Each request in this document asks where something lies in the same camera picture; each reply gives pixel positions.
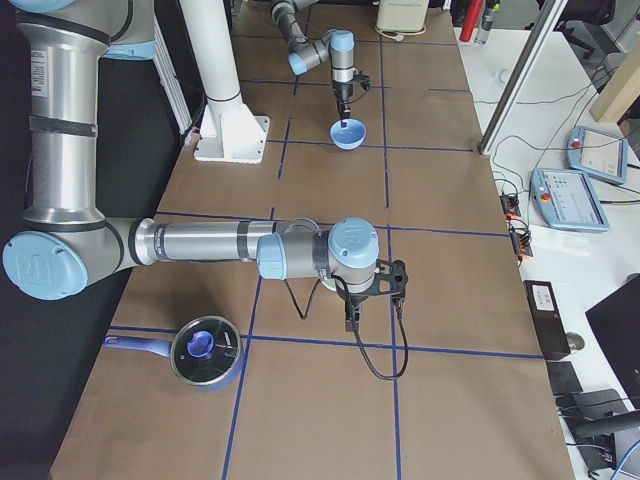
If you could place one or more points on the orange black connector strip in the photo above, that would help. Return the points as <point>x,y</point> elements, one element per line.
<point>518,229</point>

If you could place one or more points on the far blue teach pendant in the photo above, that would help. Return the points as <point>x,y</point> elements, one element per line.
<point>601,155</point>

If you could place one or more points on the near blue teach pendant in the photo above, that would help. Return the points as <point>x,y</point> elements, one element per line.
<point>566,200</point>

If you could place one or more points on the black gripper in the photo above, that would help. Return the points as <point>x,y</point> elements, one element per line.
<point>353,300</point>
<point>343,92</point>

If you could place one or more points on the blue teach pendant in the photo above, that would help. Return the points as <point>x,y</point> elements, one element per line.
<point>601,155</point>
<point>566,200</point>

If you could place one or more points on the green bowl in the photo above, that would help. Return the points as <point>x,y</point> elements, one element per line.
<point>329,284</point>

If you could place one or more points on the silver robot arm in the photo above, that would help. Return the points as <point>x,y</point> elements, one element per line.
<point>137,151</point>
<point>305,54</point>

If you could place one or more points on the red fire extinguisher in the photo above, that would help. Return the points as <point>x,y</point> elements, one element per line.
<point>473,11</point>

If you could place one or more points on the cream white appliance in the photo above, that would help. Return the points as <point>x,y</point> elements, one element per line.
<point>403,16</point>

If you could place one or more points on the black power adapter box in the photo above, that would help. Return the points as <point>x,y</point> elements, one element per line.
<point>546,319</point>

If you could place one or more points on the purple saucepan with glass lid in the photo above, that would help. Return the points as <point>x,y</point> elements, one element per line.
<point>207,352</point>

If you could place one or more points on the aluminium frame post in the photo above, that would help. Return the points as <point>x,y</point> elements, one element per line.
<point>548,17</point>

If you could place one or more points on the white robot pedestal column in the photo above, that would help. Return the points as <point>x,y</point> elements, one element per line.
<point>229,132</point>

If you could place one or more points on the blue bowl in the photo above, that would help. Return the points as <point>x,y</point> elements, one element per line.
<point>348,134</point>

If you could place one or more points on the black laptop corner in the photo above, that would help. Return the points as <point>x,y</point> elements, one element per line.
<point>615,323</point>

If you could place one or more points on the clear plastic bottle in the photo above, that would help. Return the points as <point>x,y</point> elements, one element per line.
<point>489,14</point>

